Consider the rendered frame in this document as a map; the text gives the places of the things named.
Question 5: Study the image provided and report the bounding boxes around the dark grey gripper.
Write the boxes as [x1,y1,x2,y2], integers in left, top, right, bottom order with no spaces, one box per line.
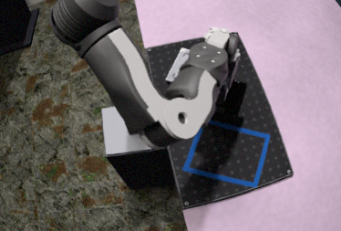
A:
[215,61,239,113]

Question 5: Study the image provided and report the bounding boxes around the blue tape rectangle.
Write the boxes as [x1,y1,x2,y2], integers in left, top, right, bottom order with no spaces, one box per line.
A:
[182,120,270,188]

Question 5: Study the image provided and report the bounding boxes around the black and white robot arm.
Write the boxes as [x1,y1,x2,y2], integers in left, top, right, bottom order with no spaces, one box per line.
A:
[49,0,240,150]

